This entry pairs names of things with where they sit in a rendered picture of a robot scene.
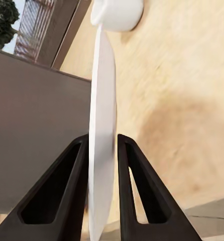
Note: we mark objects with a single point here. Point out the coffee cup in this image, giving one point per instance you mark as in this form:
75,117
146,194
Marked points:
117,15

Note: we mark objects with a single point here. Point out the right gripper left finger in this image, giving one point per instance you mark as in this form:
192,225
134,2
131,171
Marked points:
53,209

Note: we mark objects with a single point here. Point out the fixed window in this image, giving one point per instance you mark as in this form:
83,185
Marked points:
41,31

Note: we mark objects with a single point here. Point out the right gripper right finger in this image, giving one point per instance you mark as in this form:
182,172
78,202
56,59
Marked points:
167,222

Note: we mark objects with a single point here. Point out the saucer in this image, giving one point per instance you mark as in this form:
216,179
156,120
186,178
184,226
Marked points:
102,134

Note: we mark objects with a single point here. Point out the countertop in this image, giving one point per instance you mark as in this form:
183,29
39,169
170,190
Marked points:
169,95

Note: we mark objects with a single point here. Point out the coffee maker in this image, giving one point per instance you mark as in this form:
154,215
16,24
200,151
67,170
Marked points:
42,110

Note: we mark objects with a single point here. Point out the cabinet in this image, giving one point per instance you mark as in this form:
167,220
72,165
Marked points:
207,220

